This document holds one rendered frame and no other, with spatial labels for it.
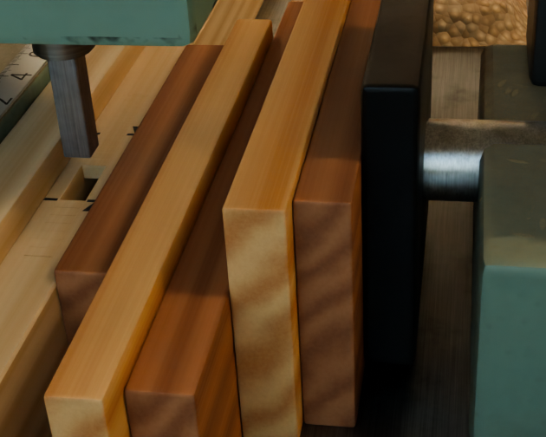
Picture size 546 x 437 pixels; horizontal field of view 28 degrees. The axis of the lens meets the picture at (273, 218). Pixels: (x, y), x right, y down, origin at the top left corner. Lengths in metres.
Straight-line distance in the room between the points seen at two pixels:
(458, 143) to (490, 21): 0.23
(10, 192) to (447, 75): 0.24
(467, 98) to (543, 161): 0.18
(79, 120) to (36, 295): 0.06
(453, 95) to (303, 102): 0.19
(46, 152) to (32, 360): 0.09
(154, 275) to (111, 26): 0.07
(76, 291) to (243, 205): 0.07
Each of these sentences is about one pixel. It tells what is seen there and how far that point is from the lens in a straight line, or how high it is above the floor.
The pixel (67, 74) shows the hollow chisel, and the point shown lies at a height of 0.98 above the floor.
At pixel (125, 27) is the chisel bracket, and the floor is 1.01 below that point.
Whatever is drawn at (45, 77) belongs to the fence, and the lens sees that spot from 0.41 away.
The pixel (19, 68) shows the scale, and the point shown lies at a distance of 0.41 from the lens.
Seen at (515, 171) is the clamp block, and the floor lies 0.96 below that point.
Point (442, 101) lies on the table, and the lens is 0.49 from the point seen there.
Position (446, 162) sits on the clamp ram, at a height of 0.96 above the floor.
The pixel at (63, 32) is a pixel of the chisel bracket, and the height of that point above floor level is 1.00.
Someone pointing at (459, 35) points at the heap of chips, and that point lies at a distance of 0.54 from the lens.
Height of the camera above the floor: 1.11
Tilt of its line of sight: 32 degrees down
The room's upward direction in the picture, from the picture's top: 4 degrees counter-clockwise
